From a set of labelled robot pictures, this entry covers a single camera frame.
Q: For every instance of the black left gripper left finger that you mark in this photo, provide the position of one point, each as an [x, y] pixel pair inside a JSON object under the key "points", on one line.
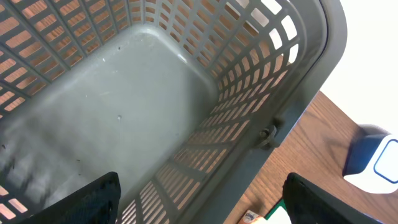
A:
{"points": [[95, 203]]}

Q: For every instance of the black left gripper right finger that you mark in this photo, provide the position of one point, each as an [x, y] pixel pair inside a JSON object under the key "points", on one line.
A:
{"points": [[305, 202]]}

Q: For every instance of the green wipes package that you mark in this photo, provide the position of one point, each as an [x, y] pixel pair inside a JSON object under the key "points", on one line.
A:
{"points": [[278, 214]]}

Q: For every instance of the orange small box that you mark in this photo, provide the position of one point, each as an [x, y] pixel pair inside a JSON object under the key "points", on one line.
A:
{"points": [[251, 217]]}

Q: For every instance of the white barcode scanner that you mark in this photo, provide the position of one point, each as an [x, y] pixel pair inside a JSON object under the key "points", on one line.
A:
{"points": [[371, 164]]}

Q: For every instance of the grey plastic basket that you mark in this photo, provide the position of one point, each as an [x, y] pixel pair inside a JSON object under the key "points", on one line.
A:
{"points": [[183, 100]]}

